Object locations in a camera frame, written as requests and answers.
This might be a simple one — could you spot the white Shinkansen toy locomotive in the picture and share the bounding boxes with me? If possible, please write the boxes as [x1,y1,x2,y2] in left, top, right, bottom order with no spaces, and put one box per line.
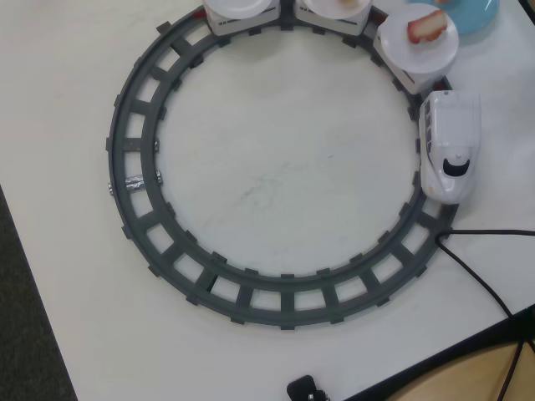
[417,89,482,205]

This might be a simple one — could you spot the pink octopus sushi piece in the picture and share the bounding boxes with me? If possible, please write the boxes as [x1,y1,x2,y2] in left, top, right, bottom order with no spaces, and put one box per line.
[407,10,448,44]

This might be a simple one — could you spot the light blue dish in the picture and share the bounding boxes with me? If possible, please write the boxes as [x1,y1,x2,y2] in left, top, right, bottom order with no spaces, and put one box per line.
[407,0,501,36]

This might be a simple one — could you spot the gray circular toy train track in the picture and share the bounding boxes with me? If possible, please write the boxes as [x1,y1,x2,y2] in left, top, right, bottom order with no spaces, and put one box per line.
[104,0,461,332]

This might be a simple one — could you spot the white toy train car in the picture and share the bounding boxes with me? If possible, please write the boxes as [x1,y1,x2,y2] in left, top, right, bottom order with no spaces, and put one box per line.
[292,0,373,37]
[373,35,451,97]
[203,0,282,37]

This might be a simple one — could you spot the black plastic clamp block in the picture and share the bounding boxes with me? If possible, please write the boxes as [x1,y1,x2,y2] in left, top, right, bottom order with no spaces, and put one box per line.
[287,374,331,401]

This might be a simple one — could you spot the thick black cable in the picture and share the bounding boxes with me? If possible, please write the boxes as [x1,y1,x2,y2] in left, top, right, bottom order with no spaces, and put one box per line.
[434,227,535,401]

